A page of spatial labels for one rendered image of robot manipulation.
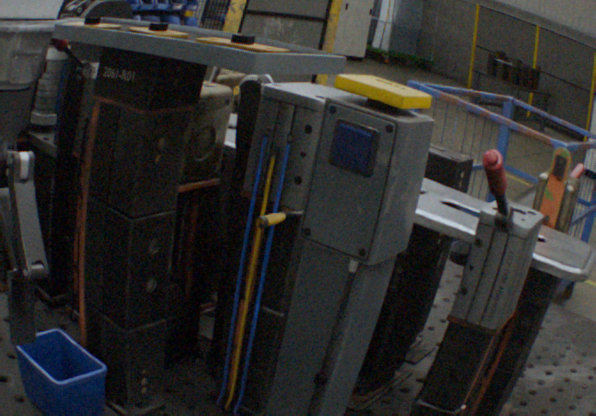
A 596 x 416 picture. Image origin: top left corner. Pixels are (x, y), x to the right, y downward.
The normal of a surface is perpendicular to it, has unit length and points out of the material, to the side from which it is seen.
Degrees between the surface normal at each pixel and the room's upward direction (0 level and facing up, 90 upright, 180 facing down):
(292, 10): 91
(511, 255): 90
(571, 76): 90
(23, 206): 61
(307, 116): 90
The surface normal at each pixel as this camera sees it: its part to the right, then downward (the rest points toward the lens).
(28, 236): 0.82, -0.19
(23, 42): 0.70, 0.28
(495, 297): -0.54, 0.13
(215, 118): 0.82, 0.30
